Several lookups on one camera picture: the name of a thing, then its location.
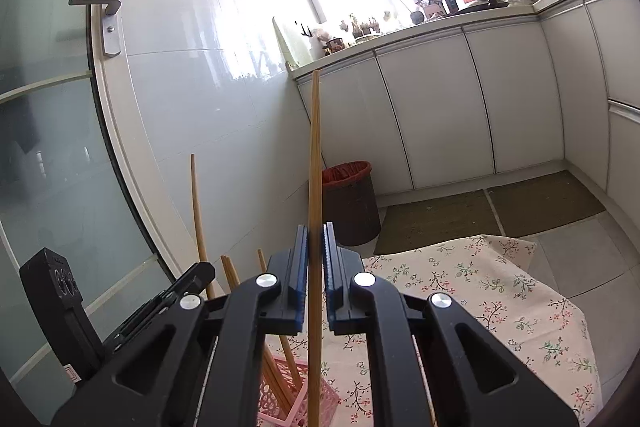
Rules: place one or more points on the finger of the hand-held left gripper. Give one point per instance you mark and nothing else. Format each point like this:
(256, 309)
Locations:
(50, 287)
(160, 304)

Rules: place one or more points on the dark ladle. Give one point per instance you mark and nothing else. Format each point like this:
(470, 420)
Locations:
(414, 14)

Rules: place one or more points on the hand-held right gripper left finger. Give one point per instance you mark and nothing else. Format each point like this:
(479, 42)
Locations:
(300, 277)

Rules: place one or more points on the brown floor mat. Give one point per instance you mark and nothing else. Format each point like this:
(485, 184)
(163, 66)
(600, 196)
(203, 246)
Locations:
(545, 199)
(435, 222)

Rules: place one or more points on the black wall hooks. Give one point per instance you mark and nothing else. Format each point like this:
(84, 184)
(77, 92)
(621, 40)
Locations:
(303, 30)

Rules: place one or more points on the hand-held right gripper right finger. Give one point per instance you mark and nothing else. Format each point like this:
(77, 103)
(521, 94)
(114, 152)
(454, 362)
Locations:
(330, 277)

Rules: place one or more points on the row of small bottles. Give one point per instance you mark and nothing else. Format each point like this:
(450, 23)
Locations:
(360, 28)

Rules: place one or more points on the white cabinet drawer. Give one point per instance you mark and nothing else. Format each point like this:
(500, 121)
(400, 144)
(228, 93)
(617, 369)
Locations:
(625, 157)
(617, 47)

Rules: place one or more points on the brown trash bin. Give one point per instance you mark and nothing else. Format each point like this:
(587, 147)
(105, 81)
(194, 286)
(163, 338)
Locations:
(350, 212)

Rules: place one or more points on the floral tablecloth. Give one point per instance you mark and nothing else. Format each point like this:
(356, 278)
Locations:
(475, 307)

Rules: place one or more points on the bunch of wooden chopsticks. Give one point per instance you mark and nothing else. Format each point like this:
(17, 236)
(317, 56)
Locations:
(200, 217)

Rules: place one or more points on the white cutting board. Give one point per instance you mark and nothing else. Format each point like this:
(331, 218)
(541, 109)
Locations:
(295, 44)

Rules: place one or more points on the white kitchen countertop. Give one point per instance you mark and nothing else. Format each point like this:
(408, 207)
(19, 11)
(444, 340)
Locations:
(400, 34)

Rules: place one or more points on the pink perforated utensil holder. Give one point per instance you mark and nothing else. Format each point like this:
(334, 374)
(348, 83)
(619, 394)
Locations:
(327, 399)

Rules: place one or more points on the frosted glass door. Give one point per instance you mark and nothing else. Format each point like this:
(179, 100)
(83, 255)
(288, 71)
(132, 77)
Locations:
(50, 167)

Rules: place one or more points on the long wooden chopstick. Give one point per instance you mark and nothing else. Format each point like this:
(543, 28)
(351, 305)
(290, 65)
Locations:
(315, 157)

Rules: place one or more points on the red trash bag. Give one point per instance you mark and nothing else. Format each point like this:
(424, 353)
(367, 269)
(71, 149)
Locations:
(345, 172)

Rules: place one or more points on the white cabinet door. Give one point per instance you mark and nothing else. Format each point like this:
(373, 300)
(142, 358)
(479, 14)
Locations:
(575, 97)
(435, 107)
(360, 117)
(520, 92)

